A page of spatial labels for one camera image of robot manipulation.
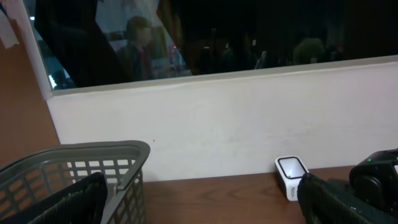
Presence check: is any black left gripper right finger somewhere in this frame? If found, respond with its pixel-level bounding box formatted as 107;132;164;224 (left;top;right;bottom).
297;173;397;224

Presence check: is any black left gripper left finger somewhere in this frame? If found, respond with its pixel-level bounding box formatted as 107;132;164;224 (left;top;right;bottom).
1;172;108;224

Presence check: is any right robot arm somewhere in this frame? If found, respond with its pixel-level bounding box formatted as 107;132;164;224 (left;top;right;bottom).
327;149;397;217

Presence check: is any white barcode scanner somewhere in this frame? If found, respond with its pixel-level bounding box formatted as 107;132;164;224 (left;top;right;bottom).
274;156;308;202

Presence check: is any grey plastic basket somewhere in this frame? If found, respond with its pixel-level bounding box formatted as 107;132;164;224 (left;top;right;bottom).
1;141;150;223

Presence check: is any painted cardboard panel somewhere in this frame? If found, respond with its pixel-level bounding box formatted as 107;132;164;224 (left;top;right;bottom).
1;1;60;165

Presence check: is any glass window partition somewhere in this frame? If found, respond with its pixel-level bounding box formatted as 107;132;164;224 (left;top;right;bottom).
24;0;397;90

